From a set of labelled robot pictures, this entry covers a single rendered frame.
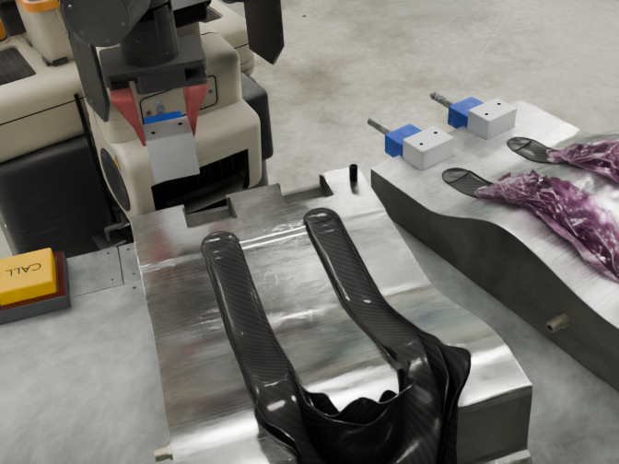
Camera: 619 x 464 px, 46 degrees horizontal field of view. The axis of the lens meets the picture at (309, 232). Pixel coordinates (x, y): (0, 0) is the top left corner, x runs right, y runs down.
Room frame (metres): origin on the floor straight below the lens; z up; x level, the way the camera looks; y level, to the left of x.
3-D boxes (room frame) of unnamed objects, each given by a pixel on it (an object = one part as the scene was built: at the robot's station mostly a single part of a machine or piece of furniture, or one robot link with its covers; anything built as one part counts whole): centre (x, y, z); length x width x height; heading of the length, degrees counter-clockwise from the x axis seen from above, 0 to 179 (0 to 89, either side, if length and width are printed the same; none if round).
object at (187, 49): (0.69, 0.15, 1.06); 0.10 x 0.07 x 0.07; 104
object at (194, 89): (0.70, 0.13, 0.99); 0.07 x 0.07 x 0.09; 14
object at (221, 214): (0.63, 0.11, 0.87); 0.05 x 0.05 x 0.04; 15
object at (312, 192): (0.65, 0.00, 0.87); 0.05 x 0.05 x 0.04; 15
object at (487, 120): (0.85, -0.22, 0.86); 0.13 x 0.05 x 0.05; 32
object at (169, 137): (0.73, 0.16, 0.93); 0.13 x 0.05 x 0.05; 14
